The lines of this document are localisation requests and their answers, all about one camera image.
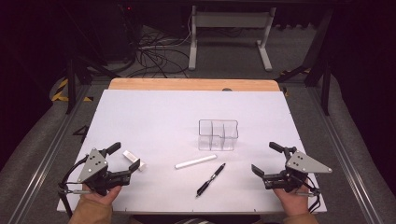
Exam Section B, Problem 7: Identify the clear plastic pen organizer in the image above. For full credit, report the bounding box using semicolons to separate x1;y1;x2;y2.
198;119;240;152

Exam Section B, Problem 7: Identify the white metal desk frame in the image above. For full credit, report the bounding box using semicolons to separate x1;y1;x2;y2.
188;5;277;72

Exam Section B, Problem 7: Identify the person's right hand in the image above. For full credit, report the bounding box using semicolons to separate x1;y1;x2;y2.
273;178;313;217

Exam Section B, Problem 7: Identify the aluminium rail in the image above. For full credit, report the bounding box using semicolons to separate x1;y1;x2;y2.
7;84;92;224
306;86;385;224

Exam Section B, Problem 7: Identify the black pen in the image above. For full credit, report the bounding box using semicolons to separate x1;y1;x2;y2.
195;162;227;199

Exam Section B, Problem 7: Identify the white eraser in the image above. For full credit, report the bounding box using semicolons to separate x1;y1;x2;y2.
121;149;147;173

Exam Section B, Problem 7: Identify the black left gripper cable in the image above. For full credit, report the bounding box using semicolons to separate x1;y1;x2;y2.
57;154;92;219

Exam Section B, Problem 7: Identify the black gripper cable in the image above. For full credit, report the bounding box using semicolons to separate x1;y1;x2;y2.
57;154;92;219
297;176;322;215

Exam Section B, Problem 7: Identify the person's dark clothing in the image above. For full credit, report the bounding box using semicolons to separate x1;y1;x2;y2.
129;214;262;224

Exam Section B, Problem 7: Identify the yellow black hazard tape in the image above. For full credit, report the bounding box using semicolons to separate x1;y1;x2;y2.
50;77;94;103

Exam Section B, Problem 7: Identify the tangle of floor cables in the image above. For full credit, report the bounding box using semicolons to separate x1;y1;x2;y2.
125;13;191;79

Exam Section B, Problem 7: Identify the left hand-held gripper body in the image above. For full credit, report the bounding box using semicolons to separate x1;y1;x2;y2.
77;147;132;197

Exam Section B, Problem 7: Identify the black metal stand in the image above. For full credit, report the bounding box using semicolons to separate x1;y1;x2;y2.
275;7;334;117
64;55;120;115

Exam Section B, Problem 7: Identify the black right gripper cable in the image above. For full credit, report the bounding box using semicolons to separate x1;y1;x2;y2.
297;176;322;215

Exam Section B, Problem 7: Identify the white pen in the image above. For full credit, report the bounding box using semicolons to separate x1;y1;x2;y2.
174;154;219;170

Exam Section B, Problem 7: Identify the dark equipment box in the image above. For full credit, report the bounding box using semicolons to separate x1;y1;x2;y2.
101;2;143;63

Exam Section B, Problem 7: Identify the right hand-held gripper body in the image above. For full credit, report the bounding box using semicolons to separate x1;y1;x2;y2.
262;146;333;193

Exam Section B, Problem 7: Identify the white board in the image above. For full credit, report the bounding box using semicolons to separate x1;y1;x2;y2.
56;89;328;215

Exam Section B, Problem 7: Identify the person's left hand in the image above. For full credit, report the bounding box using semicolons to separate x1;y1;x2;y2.
81;185;122;206

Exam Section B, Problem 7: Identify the wooden table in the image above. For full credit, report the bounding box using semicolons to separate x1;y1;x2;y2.
107;77;281;92

